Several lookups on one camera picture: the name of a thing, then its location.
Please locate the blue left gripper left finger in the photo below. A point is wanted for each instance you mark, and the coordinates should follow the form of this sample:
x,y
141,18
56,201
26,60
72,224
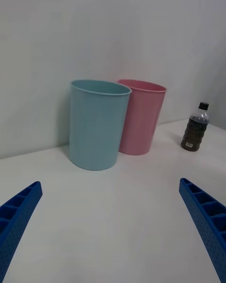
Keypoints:
x,y
16,219

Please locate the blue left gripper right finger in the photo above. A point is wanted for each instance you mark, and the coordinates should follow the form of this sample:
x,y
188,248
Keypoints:
x,y
207,219

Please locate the dark drink plastic bottle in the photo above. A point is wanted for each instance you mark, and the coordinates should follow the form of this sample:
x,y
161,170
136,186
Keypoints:
x,y
194,132

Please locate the pink plastic bin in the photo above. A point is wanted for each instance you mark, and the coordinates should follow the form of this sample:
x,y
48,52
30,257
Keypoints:
x,y
143,122

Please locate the pale blue plastic bin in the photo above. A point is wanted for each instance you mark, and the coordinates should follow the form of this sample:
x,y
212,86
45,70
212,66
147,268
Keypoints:
x,y
94,129

